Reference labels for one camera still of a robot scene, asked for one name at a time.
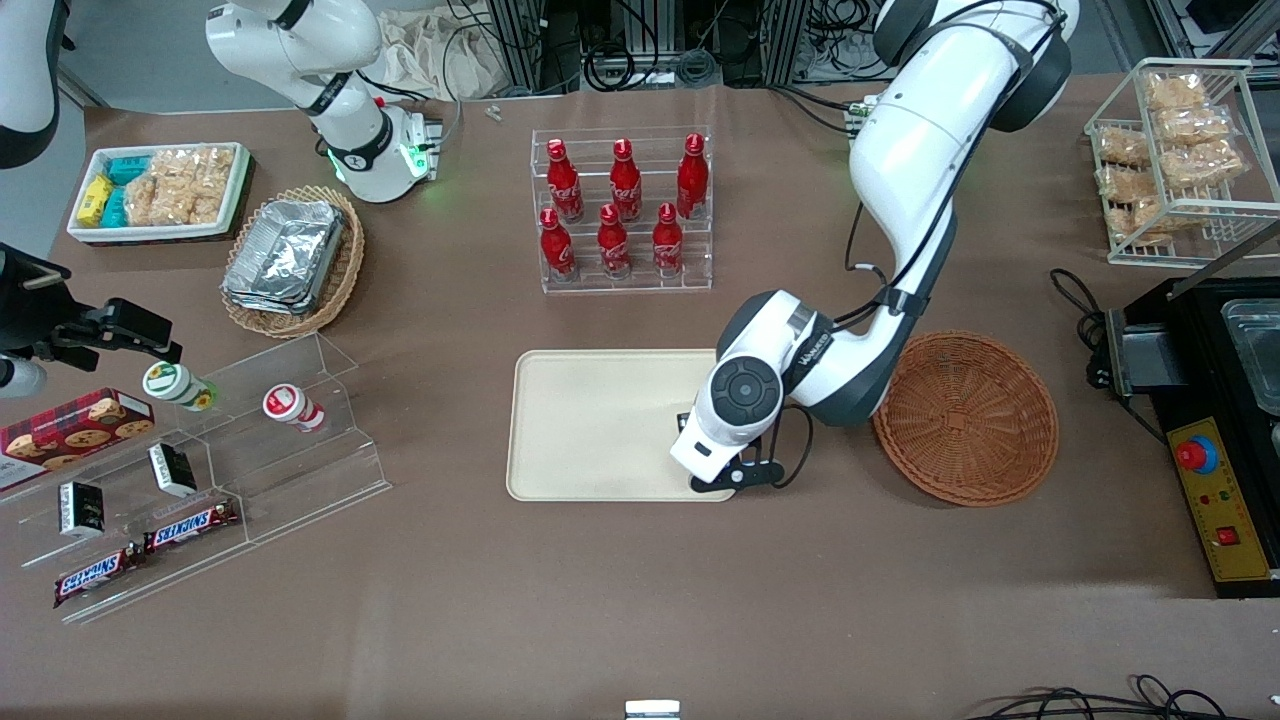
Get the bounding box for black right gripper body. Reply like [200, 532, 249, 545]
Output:
[0, 243, 113, 363]

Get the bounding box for cream rectangular plastic tray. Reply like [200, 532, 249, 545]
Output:
[507, 350, 741, 503]

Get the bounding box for oval wicker basket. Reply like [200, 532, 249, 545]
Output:
[220, 185, 366, 339]

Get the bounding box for round brown wicker basket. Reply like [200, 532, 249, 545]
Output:
[873, 331, 1059, 507]

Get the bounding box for grey white cylindrical object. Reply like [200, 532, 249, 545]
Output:
[0, 358, 48, 401]

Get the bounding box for green lidded yogurt bottle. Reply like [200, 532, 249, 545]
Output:
[142, 362, 219, 411]

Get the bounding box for red tartan cookie box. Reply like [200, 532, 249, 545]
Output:
[0, 388, 156, 491]

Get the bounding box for white rectangular snack bin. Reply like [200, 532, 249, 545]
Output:
[67, 142, 253, 245]

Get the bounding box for yellow snack box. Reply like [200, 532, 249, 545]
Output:
[77, 176, 115, 227]

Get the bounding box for rice cracker bag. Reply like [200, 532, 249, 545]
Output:
[150, 147, 236, 191]
[1157, 105, 1236, 146]
[1145, 72, 1209, 111]
[1108, 200, 1176, 246]
[1160, 140, 1246, 189]
[1098, 165, 1166, 204]
[125, 178, 226, 227]
[1097, 127, 1151, 168]

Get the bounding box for small black white box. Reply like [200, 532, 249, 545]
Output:
[148, 443, 198, 498]
[58, 481, 107, 538]

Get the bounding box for clear acrylic bottle stand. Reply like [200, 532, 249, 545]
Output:
[530, 127, 713, 294]

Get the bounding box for stacked aluminium foil containers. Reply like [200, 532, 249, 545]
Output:
[222, 198, 346, 316]

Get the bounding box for red lidded yogurt bottle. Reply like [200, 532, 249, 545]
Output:
[263, 384, 326, 433]

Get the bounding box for red cola bottle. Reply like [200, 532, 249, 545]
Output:
[609, 139, 643, 221]
[597, 203, 632, 279]
[652, 203, 684, 278]
[540, 207, 577, 281]
[676, 133, 709, 219]
[546, 138, 584, 223]

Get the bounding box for Snickers chocolate bar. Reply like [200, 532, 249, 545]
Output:
[143, 498, 241, 554]
[53, 545, 146, 609]

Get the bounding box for clear acrylic stepped display stand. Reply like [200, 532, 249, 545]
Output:
[0, 333, 393, 626]

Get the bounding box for beige cloth bag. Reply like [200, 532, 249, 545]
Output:
[378, 8, 506, 101]

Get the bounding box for black countertop machine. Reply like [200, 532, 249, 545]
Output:
[1105, 275, 1280, 599]

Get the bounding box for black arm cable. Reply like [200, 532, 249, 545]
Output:
[765, 200, 961, 491]

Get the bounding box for black power cable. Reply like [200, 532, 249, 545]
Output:
[1050, 268, 1113, 393]

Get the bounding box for black floor cable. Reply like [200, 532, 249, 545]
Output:
[965, 675, 1280, 720]

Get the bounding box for white wire rack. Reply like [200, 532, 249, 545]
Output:
[1085, 58, 1280, 269]

